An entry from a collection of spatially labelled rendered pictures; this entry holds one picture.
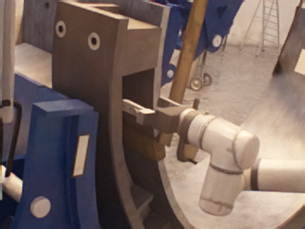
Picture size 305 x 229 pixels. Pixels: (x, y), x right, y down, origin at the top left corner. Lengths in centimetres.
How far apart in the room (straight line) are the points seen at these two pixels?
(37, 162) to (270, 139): 208
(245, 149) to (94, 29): 55
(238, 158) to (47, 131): 52
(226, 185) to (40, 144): 50
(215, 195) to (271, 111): 221
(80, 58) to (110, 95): 14
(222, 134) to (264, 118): 219
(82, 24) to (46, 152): 37
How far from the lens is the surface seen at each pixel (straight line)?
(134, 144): 194
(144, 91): 180
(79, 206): 174
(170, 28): 475
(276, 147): 343
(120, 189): 184
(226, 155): 139
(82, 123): 162
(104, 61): 164
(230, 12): 533
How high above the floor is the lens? 257
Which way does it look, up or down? 16 degrees down
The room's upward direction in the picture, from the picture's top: 12 degrees clockwise
